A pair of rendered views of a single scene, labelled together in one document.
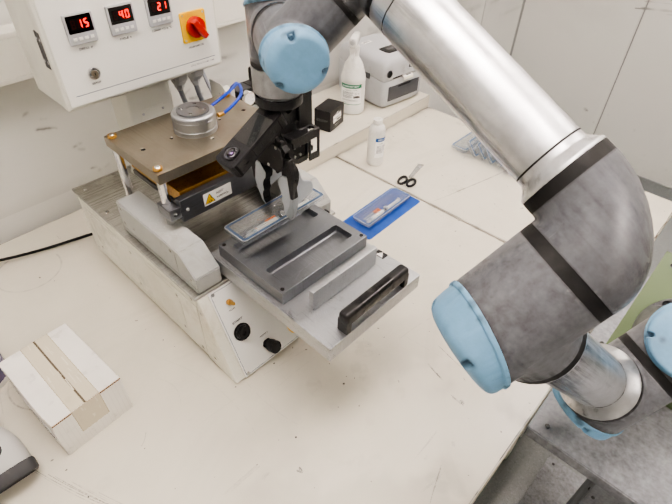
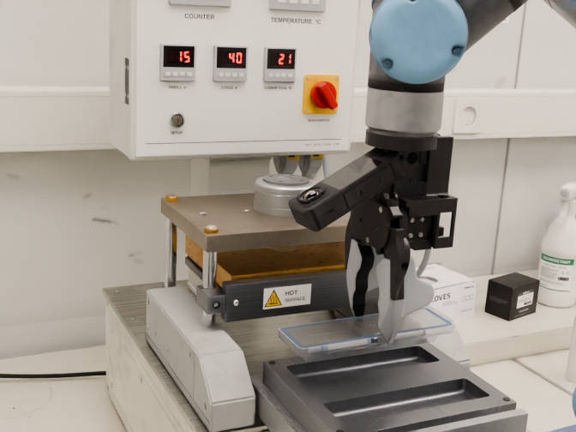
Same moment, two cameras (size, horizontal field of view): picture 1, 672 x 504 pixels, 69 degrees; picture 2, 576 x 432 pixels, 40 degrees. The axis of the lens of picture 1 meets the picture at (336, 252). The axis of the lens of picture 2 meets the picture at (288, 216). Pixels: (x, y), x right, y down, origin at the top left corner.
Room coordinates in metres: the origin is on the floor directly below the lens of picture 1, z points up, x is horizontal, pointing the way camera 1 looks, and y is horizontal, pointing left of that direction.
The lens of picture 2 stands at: (-0.08, -0.10, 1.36)
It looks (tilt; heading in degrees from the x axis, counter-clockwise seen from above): 15 degrees down; 22
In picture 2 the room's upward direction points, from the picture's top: 3 degrees clockwise
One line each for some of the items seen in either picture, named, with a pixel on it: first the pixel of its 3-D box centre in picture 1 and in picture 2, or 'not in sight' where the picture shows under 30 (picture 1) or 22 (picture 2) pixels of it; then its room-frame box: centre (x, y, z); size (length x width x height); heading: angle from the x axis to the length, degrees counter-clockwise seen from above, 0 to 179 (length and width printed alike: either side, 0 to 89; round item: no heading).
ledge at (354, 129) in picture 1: (319, 125); (495, 313); (1.50, 0.07, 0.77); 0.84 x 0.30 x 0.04; 138
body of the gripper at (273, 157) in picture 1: (284, 128); (402, 190); (0.70, 0.09, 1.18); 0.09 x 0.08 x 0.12; 138
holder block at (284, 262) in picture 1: (294, 245); (384, 391); (0.65, 0.07, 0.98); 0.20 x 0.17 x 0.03; 138
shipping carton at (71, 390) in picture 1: (67, 385); not in sight; (0.47, 0.46, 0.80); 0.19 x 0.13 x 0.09; 48
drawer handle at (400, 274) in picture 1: (374, 297); not in sight; (0.52, -0.06, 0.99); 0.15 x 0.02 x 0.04; 138
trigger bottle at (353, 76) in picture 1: (353, 74); (561, 243); (1.57, -0.04, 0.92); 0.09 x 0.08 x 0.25; 169
